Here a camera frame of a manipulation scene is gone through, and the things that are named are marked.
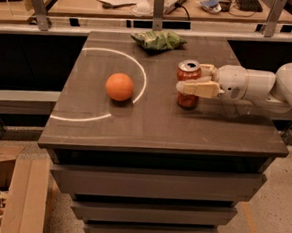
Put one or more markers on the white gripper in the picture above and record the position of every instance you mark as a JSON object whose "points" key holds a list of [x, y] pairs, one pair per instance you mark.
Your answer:
{"points": [[231, 81]]}

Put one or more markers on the red coke can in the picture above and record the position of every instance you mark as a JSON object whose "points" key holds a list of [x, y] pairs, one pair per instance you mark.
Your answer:
{"points": [[188, 70]]}

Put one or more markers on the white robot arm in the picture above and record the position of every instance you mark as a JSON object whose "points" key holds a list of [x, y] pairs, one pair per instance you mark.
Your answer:
{"points": [[267, 90]]}

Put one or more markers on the green chip bag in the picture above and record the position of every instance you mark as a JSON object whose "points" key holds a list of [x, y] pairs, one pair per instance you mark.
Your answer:
{"points": [[158, 40]]}

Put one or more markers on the black keyboard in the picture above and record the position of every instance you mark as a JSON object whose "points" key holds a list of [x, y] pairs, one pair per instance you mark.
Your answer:
{"points": [[249, 5]]}

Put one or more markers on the orange fruit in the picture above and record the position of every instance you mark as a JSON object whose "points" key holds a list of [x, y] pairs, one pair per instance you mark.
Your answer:
{"points": [[119, 87]]}

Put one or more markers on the white face mask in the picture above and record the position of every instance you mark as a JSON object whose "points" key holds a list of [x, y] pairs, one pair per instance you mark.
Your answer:
{"points": [[141, 9]]}

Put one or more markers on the grey drawer cabinet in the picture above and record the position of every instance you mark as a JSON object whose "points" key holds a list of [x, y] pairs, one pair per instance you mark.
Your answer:
{"points": [[146, 165]]}

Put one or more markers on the cardboard box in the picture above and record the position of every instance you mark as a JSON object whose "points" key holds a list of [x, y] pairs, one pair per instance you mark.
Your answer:
{"points": [[24, 176]]}

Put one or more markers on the grey metal post middle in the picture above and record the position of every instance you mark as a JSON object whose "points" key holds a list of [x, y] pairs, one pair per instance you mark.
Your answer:
{"points": [[158, 15]]}

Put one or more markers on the grey metal post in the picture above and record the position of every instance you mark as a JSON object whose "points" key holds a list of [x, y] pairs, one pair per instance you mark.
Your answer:
{"points": [[158, 15], [273, 17], [41, 15]]}

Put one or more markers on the grey metal post right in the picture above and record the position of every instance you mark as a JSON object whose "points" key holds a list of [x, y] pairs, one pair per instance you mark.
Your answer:
{"points": [[273, 17]]}

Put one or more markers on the grey metal post left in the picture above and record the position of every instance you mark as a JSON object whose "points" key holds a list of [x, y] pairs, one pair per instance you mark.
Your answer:
{"points": [[41, 15]]}

